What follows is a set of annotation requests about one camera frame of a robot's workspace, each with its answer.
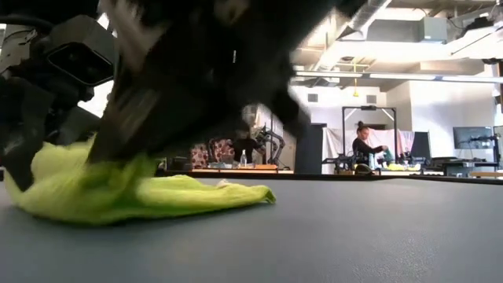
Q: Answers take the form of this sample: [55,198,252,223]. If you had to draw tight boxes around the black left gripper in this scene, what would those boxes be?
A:
[0,23,56,193]

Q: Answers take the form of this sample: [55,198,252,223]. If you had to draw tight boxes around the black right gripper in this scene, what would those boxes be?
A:
[88,0,354,164]

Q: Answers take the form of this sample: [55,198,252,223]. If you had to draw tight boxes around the yellow-green microfibre towel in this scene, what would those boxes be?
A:
[3,136,277,226]

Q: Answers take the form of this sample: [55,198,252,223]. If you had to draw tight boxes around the red patterned cloth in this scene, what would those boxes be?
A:
[190,138,237,170]

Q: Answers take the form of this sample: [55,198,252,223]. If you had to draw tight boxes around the person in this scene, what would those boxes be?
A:
[229,131,265,164]
[352,120,389,168]

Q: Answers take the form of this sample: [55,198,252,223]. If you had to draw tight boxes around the black upright panel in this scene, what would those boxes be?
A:
[294,123,328,175]

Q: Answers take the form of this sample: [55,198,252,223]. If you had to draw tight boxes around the white backdrop sheet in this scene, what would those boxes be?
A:
[321,127,416,174]

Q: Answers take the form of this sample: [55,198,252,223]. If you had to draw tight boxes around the background robot rig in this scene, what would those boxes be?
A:
[321,152,374,176]

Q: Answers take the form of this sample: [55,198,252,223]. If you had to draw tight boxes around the long ceiling light strip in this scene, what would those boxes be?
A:
[294,70,503,83]

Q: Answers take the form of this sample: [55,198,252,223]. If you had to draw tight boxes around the yellow background cloth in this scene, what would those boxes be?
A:
[387,162,421,172]

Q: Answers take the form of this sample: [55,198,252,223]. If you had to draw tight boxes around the dark angled monitor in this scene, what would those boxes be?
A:
[409,131,432,160]

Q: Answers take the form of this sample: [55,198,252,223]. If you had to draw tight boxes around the grey ceiling ventilation unit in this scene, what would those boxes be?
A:
[365,15,449,43]

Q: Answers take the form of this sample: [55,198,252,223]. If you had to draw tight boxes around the black background table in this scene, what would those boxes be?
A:
[431,156,500,178]

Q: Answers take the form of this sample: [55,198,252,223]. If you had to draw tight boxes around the wide computer monitor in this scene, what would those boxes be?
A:
[452,126,494,150]

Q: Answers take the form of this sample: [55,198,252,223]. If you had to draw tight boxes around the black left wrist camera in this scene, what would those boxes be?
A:
[42,14,119,101]

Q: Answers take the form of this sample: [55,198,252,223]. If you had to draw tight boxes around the yellow hanging cord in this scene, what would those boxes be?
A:
[352,62,360,98]

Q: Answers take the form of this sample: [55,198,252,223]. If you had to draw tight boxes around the silver ceiling duct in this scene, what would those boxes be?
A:
[314,0,394,72]

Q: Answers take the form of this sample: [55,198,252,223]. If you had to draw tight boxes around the black aluminium table frame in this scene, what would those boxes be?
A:
[156,169,503,186]

